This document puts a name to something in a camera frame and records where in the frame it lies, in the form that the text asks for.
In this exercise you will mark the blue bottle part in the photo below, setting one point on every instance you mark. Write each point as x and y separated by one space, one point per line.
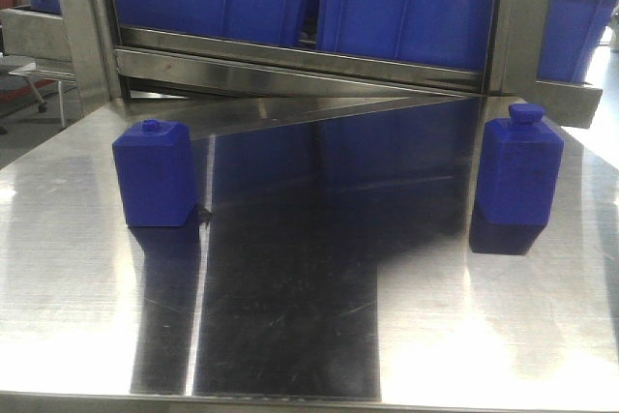
519 167
154 166

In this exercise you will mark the stainless steel shelf rack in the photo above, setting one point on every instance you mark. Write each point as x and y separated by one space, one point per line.
87 45

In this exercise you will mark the blue bin centre right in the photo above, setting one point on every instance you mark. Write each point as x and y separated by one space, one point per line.
449 34

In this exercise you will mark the blue bin far right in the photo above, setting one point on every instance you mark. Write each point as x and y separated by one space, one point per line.
573 29

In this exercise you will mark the grey table background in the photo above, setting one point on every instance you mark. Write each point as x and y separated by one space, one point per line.
35 79

